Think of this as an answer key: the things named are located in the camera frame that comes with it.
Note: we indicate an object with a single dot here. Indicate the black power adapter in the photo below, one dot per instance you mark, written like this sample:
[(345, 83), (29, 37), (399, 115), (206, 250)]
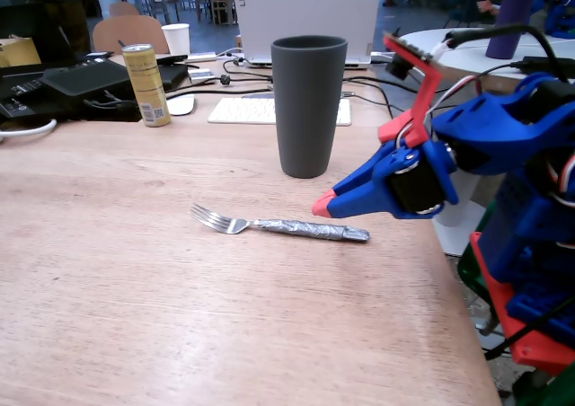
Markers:
[(545, 66)]

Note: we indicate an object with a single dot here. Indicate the red camera mount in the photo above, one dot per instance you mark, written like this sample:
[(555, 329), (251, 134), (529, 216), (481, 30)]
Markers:
[(427, 96)]

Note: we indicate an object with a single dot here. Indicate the white laptop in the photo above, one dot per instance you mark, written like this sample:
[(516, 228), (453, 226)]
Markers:
[(310, 6)]

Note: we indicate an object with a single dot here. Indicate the person in brown trousers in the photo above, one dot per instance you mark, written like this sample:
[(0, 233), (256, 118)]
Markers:
[(67, 15)]

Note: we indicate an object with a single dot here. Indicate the white paper cup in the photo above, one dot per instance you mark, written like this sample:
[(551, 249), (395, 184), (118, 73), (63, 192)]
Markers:
[(177, 40)]

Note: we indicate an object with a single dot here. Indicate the yellow drink can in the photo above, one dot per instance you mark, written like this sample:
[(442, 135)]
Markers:
[(146, 87)]

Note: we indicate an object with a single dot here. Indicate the white charger block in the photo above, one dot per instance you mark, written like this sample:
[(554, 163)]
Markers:
[(200, 57)]

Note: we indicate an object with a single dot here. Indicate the blue gripper body black servo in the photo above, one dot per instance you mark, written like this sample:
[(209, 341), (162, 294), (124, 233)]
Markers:
[(406, 186)]

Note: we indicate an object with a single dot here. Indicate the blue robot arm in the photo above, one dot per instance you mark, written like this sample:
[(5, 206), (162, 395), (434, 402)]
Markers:
[(494, 127)]

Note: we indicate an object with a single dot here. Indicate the blue background robot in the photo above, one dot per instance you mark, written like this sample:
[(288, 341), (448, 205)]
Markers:
[(557, 15)]

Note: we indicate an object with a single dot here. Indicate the black case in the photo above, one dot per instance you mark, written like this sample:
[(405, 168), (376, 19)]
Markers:
[(173, 77)]

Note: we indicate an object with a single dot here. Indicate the white computer mouse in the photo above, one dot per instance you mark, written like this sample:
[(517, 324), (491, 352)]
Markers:
[(182, 105)]

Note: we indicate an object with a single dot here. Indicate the white keyboard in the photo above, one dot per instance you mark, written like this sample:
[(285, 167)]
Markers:
[(242, 111)]

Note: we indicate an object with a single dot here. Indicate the black flat box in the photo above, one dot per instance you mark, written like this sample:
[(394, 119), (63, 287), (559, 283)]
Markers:
[(85, 77)]

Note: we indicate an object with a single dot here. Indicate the black laptop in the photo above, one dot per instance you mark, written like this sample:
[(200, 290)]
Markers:
[(27, 96)]

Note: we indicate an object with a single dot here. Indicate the wooden bar stool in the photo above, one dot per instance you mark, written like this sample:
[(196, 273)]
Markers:
[(222, 2)]

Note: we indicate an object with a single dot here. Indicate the brown cardboard box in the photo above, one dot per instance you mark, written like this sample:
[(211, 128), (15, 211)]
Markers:
[(18, 51)]

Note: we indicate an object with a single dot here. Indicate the silver card pack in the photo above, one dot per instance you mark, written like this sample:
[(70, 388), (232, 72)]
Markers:
[(202, 76)]

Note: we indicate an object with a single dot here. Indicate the black phone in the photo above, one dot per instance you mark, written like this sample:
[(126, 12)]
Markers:
[(170, 59)]

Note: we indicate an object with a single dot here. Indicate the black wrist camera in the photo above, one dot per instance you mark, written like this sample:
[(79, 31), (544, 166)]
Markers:
[(398, 67)]

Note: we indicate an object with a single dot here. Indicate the tall gray cup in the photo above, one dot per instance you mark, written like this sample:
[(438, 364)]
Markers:
[(307, 109)]

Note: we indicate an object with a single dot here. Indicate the green clamp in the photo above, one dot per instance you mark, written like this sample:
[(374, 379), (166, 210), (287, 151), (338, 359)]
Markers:
[(557, 390), (471, 267)]

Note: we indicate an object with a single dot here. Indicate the purple bottle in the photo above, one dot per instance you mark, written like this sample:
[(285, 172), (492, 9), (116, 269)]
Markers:
[(512, 20)]

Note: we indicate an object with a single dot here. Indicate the red robot base plate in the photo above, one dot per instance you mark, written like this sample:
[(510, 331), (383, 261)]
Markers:
[(534, 347)]

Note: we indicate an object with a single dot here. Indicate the wooden chair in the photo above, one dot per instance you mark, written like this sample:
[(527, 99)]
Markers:
[(123, 9), (126, 33)]

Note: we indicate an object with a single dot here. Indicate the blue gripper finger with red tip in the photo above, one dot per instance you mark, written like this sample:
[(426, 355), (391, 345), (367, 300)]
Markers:
[(377, 165), (359, 199)]

